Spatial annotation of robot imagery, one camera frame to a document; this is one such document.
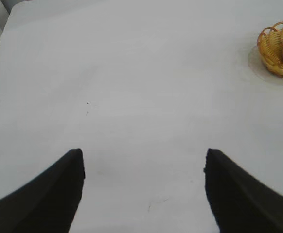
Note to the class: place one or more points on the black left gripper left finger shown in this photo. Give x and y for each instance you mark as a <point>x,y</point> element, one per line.
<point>46,194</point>

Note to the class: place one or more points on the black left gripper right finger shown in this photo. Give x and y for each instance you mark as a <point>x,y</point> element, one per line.
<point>238,199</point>

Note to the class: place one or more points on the clear plastic saucer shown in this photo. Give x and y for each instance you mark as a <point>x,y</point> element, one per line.
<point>254,64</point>

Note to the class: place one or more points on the yellow orange woven basket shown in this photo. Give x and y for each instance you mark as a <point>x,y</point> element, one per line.
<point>271,48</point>

